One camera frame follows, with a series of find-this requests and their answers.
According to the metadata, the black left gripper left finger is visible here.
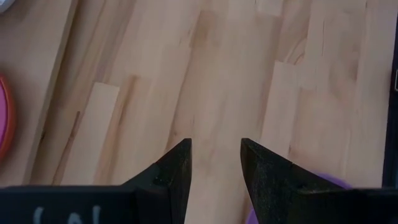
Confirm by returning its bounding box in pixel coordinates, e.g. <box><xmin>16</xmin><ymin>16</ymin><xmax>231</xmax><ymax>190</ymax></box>
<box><xmin>121</xmin><ymin>138</ymin><xmax>193</xmax><ymax>224</ymax></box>

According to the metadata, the purple plastic plate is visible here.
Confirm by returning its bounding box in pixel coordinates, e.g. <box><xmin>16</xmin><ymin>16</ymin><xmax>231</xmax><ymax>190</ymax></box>
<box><xmin>245</xmin><ymin>172</ymin><xmax>354</xmax><ymax>224</ymax></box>

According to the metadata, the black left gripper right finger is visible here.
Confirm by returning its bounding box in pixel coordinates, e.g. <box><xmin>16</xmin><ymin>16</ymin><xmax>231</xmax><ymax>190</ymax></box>
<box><xmin>240</xmin><ymin>138</ymin><xmax>353</xmax><ymax>224</ymax></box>

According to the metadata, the wooden shelf with black legs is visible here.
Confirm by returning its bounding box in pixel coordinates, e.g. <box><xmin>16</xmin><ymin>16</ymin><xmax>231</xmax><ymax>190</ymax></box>
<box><xmin>0</xmin><ymin>0</ymin><xmax>80</xmax><ymax>187</ymax></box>

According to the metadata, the black metal table frame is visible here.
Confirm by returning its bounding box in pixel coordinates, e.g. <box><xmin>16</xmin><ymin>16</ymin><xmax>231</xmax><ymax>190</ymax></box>
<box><xmin>382</xmin><ymin>18</ymin><xmax>398</xmax><ymax>189</ymax></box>

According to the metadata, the pink plastic plate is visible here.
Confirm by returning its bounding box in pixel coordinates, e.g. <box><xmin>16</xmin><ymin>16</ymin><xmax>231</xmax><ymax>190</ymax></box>
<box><xmin>0</xmin><ymin>86</ymin><xmax>9</xmax><ymax>147</ymax></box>

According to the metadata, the orange plastic plate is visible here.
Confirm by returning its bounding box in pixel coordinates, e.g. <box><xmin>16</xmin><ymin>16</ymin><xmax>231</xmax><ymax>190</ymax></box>
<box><xmin>0</xmin><ymin>73</ymin><xmax>17</xmax><ymax>161</ymax></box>

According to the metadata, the blue patterned paper plate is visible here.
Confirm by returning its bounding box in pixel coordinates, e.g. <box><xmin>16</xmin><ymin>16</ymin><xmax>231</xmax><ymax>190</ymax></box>
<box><xmin>0</xmin><ymin>0</ymin><xmax>15</xmax><ymax>13</ymax></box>

